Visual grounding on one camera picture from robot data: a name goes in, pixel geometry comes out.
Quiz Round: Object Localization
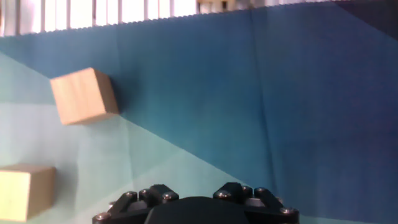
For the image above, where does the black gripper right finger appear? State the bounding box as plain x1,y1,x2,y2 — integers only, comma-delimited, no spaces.
213,182,300,224

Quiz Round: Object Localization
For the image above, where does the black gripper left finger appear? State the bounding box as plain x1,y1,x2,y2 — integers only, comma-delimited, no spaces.
91,183,180,224

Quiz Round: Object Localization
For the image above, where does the blue green white cloth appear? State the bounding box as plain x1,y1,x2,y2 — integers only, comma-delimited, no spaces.
0,0,398,224

